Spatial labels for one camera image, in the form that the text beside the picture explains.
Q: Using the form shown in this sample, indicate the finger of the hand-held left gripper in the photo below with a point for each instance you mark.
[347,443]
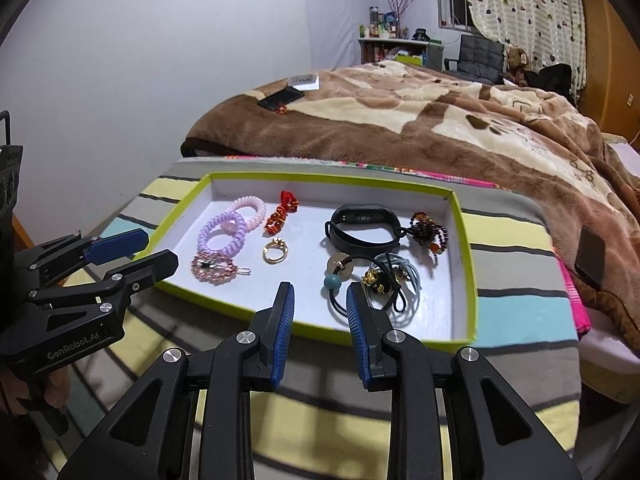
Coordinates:
[150,266]
[117,245]

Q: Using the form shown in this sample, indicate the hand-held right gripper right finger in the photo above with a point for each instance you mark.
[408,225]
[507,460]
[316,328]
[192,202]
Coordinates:
[357,340]

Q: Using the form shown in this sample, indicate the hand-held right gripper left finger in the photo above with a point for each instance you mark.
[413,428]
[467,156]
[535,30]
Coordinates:
[282,340]

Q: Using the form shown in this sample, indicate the pink rhinestone hair clip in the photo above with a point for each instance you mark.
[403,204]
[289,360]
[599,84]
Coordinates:
[200,267]

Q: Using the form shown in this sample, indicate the white box with green rim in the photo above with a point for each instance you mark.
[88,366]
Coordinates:
[300,280]

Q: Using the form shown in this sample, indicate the red beaded trinket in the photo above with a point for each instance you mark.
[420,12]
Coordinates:
[280,215]

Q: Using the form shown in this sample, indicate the person's left hand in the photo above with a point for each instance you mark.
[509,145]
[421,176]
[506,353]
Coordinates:
[56,387]

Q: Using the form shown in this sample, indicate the black fitness band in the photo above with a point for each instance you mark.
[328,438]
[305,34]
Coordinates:
[360,242]

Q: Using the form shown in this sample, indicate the striped table cloth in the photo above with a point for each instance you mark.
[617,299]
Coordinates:
[500,310]

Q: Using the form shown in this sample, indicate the black smartphone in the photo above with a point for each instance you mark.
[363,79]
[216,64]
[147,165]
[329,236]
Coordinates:
[280,97]

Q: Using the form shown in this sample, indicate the brown patterned blanket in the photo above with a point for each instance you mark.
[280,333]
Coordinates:
[400,125]

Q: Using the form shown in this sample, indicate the small white box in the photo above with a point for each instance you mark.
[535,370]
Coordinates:
[305,82]

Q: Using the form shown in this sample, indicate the dark rectangular device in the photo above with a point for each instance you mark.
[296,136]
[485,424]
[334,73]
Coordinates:
[590,257]

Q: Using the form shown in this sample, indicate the green storage box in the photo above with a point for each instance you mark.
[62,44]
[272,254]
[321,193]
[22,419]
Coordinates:
[412,60]

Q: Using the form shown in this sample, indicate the white corner shelf desk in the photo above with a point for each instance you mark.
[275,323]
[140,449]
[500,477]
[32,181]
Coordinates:
[380,45]

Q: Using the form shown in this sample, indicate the black quilted chair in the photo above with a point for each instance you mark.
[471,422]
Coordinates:
[477,55]

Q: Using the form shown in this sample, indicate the black desk device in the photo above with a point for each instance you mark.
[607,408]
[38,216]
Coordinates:
[420,34]

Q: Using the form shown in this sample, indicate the row of bottles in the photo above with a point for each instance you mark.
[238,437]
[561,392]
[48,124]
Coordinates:
[380,27]

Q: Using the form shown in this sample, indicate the brown teddy bear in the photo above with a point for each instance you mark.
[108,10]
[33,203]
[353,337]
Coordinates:
[517,62]

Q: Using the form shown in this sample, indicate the black clothing pile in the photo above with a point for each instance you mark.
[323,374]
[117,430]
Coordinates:
[550,82]

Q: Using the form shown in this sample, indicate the pink bed sheet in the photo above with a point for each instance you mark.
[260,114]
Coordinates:
[622,147]

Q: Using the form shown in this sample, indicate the pink flower branches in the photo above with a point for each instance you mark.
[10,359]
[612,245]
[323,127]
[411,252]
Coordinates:
[400,0]

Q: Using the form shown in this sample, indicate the window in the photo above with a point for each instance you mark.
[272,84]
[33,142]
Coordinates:
[452,7]

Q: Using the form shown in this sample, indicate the heart patterned curtain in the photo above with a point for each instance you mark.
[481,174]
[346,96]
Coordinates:
[525,15]

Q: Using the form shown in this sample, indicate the wooden wardrobe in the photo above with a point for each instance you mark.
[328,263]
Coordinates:
[610,60]

